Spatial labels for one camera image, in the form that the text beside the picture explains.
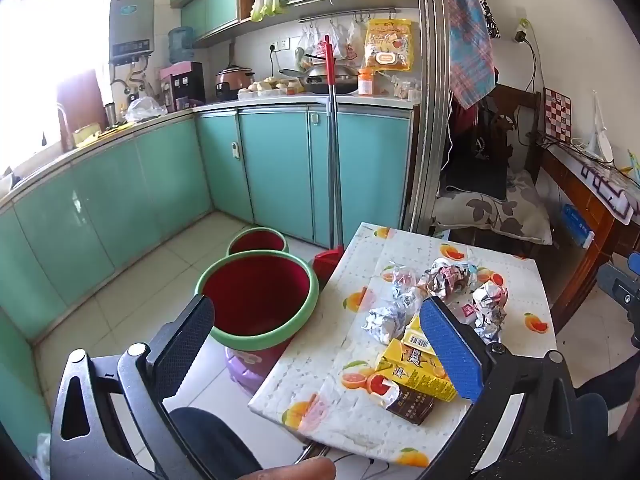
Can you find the brown snack packet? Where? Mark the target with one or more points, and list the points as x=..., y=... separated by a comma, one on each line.
x=410, y=405

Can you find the tray of buns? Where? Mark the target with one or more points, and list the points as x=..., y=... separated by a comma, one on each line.
x=265, y=87

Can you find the person's right leg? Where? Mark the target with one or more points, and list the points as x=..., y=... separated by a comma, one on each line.
x=612, y=420

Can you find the metal hanging rail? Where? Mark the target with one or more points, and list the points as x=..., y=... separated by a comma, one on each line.
x=350, y=12

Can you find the red cloth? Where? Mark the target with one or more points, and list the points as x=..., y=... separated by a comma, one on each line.
x=460, y=125

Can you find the checked cloth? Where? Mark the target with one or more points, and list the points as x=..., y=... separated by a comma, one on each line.
x=467, y=45

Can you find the white wall socket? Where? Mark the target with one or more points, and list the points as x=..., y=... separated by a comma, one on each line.
x=280, y=45

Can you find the orange plastic bottle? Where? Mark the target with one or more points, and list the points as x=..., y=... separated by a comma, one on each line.
x=366, y=82

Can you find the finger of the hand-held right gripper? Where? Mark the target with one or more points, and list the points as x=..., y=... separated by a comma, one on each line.
x=625, y=300
x=634, y=263

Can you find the blue water jug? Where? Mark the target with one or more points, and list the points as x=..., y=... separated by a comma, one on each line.
x=180, y=45

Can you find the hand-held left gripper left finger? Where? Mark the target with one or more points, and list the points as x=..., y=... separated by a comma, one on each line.
x=190, y=345

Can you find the teal kitchen cabinets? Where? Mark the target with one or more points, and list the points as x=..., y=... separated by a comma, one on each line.
x=280, y=170
x=210, y=0

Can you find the large red bucket green rim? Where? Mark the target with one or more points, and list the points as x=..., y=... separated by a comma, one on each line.
x=260, y=290

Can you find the brown wooden board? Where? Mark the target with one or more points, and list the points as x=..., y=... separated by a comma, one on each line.
x=82, y=97

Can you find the table with fruit-print cloth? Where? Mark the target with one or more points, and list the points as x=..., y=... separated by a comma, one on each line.
x=350, y=280

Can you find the grey water heater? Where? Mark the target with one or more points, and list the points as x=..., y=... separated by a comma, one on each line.
x=131, y=25

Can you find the white patterned desk cloth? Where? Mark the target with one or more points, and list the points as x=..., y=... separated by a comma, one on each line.
x=610, y=185

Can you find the brown rice cooker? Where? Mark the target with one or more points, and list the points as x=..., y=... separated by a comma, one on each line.
x=234, y=82

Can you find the yellow drink carton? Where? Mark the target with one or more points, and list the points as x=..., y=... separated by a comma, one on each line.
x=415, y=375
x=415, y=337

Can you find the metal wok with lid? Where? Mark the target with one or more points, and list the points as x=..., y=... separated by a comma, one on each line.
x=320, y=77

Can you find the person's left leg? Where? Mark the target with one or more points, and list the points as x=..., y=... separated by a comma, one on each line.
x=210, y=440

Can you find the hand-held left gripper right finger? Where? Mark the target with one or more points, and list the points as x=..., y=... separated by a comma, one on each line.
x=450, y=350

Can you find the aluminium door frame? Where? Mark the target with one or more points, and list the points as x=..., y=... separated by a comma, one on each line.
x=430, y=110

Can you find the person's left hand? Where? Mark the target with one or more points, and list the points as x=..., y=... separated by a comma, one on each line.
x=295, y=471

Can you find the yellow snack bag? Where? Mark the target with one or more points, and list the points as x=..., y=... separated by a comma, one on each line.
x=387, y=42

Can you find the black bag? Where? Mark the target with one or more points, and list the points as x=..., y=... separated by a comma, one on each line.
x=485, y=160

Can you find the small red bucket green rim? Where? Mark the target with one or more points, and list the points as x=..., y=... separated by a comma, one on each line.
x=257, y=242

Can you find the metal faucet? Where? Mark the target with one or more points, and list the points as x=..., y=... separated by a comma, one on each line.
x=62, y=125

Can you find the teal lower kitchen cabinets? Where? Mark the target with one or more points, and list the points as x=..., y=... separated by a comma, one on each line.
x=280, y=170

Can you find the wooden chair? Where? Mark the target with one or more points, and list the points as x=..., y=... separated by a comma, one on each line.
x=527, y=110

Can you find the blue box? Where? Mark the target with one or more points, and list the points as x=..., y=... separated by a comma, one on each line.
x=575, y=225

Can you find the black charger plug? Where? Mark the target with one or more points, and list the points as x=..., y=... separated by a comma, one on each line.
x=521, y=35

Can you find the wooden desk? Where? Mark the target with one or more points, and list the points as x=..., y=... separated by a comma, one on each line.
x=580, y=200

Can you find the red dustpan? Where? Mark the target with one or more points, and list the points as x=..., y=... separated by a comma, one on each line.
x=325, y=262

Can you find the white plastic bag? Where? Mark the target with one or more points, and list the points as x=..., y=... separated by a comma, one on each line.
x=145, y=110

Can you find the teal upper kitchen cabinets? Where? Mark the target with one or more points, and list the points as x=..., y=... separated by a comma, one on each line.
x=210, y=0

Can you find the bright kitchen window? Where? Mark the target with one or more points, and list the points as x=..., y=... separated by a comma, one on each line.
x=45, y=35

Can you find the floral cushion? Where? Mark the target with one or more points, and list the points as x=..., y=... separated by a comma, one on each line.
x=500, y=215

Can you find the hanging plastic bags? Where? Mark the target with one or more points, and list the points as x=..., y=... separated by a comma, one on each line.
x=310, y=40

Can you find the metal cup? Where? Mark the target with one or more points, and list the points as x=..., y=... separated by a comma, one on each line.
x=111, y=114

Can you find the purple plastic stool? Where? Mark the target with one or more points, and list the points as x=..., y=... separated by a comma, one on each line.
x=245, y=365

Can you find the pink water dispenser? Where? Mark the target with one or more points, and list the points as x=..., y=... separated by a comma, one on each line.
x=182, y=85

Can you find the person's leg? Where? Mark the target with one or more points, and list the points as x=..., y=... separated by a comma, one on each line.
x=210, y=440
x=612, y=420

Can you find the clear snack bag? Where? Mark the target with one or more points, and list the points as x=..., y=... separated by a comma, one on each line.
x=405, y=89

